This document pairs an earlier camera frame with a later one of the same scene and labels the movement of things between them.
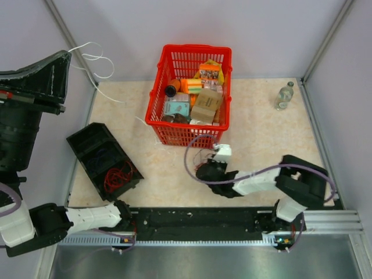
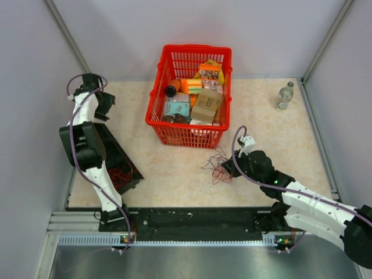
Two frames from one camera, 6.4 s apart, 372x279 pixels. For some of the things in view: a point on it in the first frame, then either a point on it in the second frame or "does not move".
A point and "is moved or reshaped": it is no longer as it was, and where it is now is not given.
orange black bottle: x=172 y=88 does not move
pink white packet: x=213 y=84 does not move
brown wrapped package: x=177 y=118 does not move
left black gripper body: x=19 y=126 -> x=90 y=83
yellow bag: x=221 y=75 does not move
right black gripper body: x=220 y=165 -> x=244 y=166
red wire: x=115 y=178 does not move
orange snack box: x=209 y=71 does not move
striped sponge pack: x=192 y=86 does not move
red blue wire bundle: x=201 y=156 is moved or reshaped
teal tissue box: x=178 y=104 does not move
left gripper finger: x=41 y=86 -> x=105 y=102
